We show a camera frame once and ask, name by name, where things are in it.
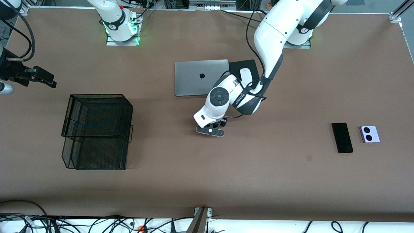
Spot black slab smartphone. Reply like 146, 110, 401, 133
332, 122, 354, 154

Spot lilac flip phone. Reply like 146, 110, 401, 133
360, 126, 380, 143

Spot silver closed laptop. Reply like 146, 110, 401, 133
175, 59, 230, 97

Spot white computer mouse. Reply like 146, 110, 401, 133
240, 68, 253, 83

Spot black mouse pad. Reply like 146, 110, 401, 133
228, 59, 263, 88

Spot black mesh two-tier tray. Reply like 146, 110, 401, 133
61, 94, 134, 171

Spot grey metal mounting plate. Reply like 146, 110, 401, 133
106, 32, 140, 46
285, 39, 311, 50

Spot silver rack device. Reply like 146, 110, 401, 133
189, 0, 236, 11

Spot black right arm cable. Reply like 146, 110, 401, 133
0, 18, 35, 62

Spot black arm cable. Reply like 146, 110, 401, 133
0, 18, 35, 62
220, 9, 285, 119

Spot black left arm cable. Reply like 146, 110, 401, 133
220, 9, 285, 119

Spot metal camera post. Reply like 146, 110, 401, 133
186, 207, 212, 233

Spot black table cable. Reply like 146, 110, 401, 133
221, 10, 270, 24

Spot thick grey cable loop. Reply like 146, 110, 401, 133
0, 200, 49, 221

